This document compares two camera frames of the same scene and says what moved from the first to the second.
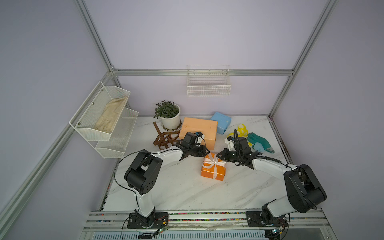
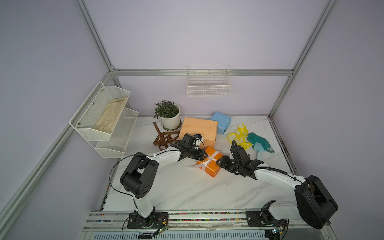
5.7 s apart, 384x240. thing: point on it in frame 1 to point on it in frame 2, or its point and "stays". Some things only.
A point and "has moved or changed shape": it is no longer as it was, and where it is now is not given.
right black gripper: (225, 157) to (224, 163)
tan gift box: (208, 128) stays
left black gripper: (202, 151) stays
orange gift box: (213, 167) has moved or changed shape
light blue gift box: (223, 122) stays
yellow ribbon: (242, 132) stays
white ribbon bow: (213, 161) has moved or changed shape
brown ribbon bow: (165, 138) stays
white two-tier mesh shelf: (103, 121) stays
